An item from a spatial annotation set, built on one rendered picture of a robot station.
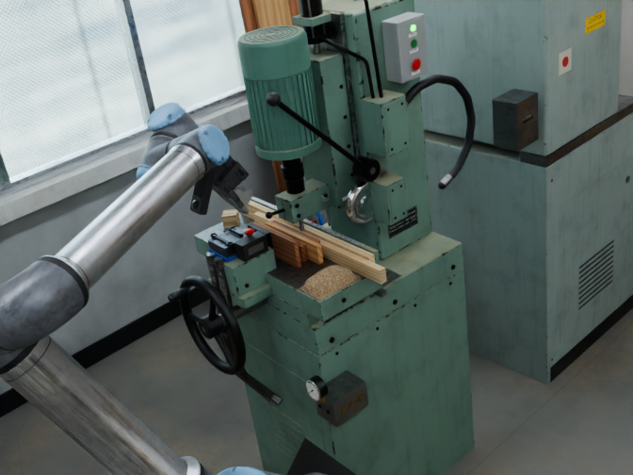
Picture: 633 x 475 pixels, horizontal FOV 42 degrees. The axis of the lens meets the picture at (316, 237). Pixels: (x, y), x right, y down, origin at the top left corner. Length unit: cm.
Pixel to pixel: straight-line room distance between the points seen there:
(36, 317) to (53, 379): 17
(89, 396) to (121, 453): 13
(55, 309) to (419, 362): 134
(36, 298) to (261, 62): 89
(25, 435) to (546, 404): 197
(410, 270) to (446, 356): 37
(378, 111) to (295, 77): 24
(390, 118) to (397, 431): 97
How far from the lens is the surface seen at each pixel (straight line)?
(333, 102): 220
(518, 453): 294
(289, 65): 207
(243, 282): 221
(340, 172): 226
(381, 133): 218
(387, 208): 224
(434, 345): 255
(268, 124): 211
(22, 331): 148
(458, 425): 282
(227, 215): 251
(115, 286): 366
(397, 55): 220
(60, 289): 146
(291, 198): 224
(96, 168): 340
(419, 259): 241
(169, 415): 331
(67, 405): 162
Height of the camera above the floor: 200
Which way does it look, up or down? 28 degrees down
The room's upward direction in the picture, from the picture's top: 9 degrees counter-clockwise
